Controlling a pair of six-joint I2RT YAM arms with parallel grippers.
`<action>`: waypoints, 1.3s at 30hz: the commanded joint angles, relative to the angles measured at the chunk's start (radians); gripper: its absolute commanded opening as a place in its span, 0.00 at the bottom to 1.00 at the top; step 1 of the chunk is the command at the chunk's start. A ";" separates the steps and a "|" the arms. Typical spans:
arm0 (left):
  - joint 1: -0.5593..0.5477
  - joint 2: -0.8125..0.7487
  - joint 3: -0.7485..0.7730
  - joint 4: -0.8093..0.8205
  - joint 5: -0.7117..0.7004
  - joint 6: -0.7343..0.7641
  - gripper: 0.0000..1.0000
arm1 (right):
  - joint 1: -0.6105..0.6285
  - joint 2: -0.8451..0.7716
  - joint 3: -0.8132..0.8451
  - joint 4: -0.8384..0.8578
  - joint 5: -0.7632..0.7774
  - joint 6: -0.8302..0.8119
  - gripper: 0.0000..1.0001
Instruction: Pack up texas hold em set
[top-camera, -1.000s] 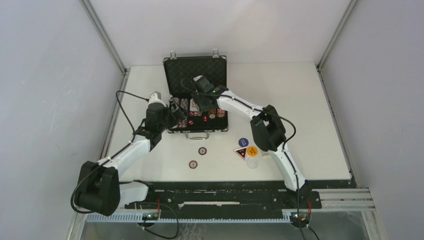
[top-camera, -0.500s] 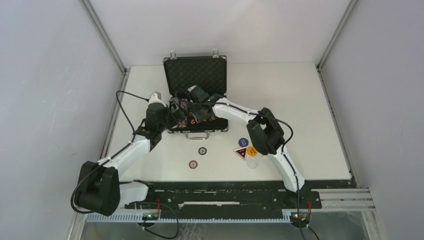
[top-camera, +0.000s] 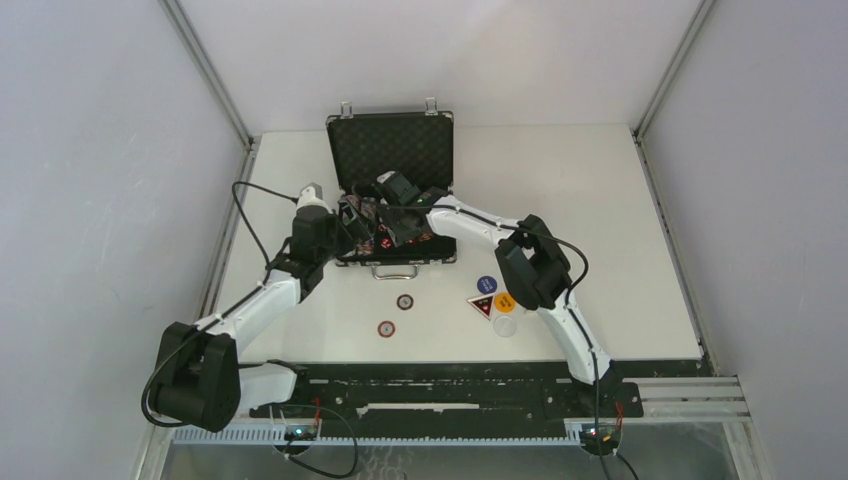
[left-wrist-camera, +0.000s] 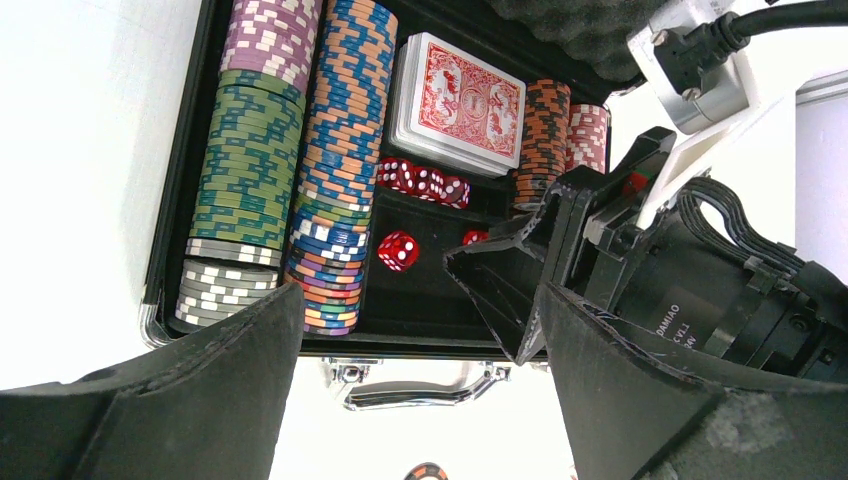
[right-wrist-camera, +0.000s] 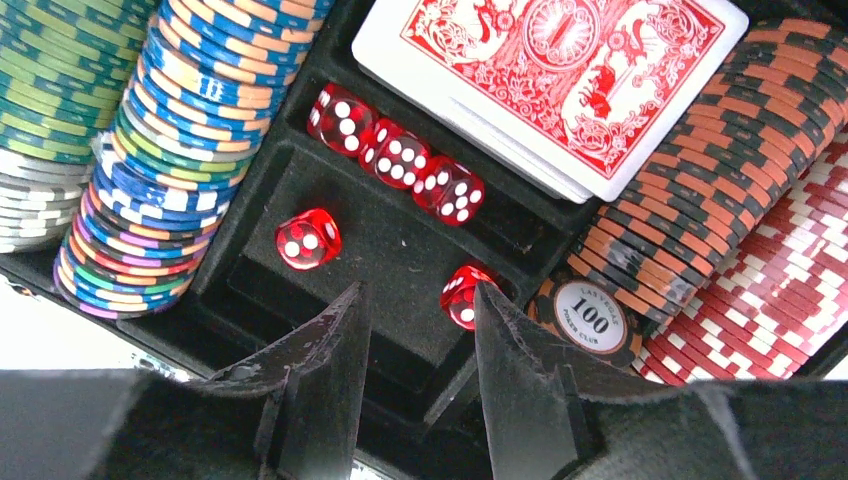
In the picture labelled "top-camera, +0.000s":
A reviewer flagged clear dealer button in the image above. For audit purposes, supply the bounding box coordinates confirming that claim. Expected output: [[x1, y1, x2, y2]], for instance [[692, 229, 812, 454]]
[[492, 315, 518, 338]]

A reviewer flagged controller board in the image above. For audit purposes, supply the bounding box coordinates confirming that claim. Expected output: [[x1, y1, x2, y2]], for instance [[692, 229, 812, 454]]
[[284, 426, 318, 442], [580, 425, 621, 444]]

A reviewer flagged black aluminium poker case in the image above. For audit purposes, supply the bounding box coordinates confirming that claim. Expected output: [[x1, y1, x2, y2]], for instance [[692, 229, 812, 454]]
[[325, 98, 457, 281]]

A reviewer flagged orange black poker chip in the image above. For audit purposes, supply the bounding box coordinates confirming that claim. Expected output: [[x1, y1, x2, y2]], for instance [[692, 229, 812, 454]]
[[396, 294, 414, 311]]

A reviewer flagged red triangular all-in button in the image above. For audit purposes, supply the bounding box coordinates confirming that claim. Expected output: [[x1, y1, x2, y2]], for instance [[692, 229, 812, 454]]
[[467, 295, 495, 320]]

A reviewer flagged red poker chip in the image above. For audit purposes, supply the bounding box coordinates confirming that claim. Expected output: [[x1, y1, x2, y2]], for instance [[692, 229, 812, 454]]
[[378, 321, 396, 338]]

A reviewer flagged white cable duct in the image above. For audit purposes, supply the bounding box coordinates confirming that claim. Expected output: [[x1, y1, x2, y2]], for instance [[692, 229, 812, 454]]
[[172, 424, 581, 447]]

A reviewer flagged left controller board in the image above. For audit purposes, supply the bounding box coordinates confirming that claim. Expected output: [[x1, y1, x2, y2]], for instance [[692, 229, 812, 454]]
[[284, 426, 318, 442]]

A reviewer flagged right controller board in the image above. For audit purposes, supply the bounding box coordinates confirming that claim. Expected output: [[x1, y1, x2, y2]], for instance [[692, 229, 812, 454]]
[[580, 425, 621, 444]]

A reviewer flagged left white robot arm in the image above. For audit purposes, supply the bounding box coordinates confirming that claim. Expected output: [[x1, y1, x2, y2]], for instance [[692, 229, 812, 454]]
[[140, 200, 375, 432]]

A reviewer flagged blue small blind button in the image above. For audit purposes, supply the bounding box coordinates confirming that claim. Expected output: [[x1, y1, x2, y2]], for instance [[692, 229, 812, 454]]
[[476, 275, 498, 295]]

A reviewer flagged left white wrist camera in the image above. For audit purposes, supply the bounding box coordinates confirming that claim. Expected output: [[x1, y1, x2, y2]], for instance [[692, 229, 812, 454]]
[[296, 182, 332, 214]]

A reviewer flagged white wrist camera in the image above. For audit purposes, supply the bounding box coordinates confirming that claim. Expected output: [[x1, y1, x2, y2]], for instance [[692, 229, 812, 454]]
[[296, 182, 332, 214], [376, 171, 404, 185]]

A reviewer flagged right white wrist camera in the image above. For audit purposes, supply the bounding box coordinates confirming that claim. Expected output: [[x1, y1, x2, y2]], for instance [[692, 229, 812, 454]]
[[376, 171, 404, 185]]

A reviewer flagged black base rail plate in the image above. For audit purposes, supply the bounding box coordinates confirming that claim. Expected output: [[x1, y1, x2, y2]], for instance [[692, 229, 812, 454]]
[[279, 360, 714, 438]]

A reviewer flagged orange big blind button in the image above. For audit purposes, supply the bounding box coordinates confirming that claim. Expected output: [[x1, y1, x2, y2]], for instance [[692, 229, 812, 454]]
[[493, 292, 517, 313]]

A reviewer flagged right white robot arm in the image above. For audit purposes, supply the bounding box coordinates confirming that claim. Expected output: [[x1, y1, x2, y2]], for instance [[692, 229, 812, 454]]
[[374, 171, 623, 416]]

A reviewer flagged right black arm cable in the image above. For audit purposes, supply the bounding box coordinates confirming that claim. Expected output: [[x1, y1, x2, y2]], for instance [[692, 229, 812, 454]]
[[351, 182, 604, 425]]

